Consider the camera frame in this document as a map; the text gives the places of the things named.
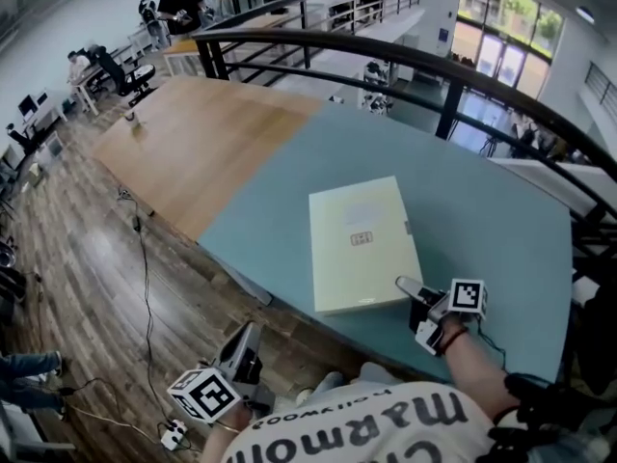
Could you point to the black metal railing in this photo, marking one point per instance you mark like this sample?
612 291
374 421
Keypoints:
337 46

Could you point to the white power strip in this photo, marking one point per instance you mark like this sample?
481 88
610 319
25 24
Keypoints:
173 434

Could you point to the person's right forearm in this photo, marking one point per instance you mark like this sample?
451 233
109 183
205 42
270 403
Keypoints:
474 369

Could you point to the small object on stand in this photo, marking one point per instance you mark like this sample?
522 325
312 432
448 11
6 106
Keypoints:
134 119

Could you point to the wooden table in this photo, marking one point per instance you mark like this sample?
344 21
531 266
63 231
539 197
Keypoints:
193 152

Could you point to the large glass window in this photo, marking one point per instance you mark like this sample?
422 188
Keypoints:
506 32

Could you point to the blue-grey table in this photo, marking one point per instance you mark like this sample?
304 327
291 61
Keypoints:
299 200

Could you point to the person's left forearm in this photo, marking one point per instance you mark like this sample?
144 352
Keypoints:
224 434

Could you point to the person's grey shoe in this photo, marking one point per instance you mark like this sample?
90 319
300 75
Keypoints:
378 373
315 388

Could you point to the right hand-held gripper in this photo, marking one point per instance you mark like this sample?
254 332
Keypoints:
466 298

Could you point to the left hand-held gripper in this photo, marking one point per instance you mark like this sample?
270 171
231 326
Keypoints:
207 393

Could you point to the red wrist band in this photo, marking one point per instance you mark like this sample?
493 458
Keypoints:
455 338

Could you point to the black office chair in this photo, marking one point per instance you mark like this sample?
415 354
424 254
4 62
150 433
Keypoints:
127 77

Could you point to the pale yellow item box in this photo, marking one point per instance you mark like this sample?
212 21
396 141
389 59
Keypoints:
361 268

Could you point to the wood-topped white desk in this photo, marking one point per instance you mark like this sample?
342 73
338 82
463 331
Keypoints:
183 53

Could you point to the white printed shirt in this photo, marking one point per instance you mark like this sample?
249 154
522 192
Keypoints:
356 427

